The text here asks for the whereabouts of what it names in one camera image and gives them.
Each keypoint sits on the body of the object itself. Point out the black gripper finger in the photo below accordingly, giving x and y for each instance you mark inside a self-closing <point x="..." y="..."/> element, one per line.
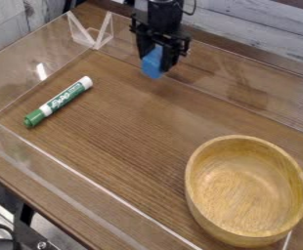
<point x="146" y="43"/>
<point x="170" y="56"/>

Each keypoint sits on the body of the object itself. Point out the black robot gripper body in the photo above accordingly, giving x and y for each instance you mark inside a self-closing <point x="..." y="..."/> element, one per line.
<point x="161" y="19"/>

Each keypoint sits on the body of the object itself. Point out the blue rectangular block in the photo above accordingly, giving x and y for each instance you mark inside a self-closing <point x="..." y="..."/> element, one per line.
<point x="152" y="63"/>

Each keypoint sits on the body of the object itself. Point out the brown wooden bowl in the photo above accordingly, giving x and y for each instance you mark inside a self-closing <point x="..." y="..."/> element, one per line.
<point x="245" y="190"/>

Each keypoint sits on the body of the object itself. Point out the green Expo marker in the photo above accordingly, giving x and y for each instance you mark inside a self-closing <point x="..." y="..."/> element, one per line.
<point x="63" y="98"/>

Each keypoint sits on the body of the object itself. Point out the black metal table leg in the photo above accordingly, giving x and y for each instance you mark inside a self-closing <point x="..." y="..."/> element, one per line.
<point x="26" y="214"/>

